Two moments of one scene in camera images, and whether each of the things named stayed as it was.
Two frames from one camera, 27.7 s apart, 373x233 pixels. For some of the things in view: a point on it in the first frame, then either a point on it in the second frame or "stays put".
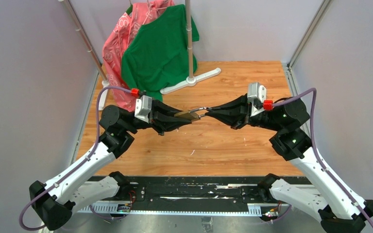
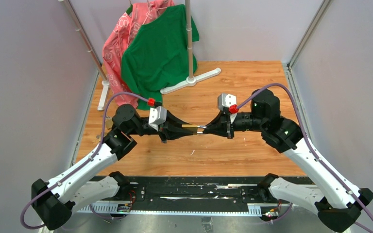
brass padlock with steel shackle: [191, 114] → [193, 128]
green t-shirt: [156, 58] stays put
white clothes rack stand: [189, 81] stays put
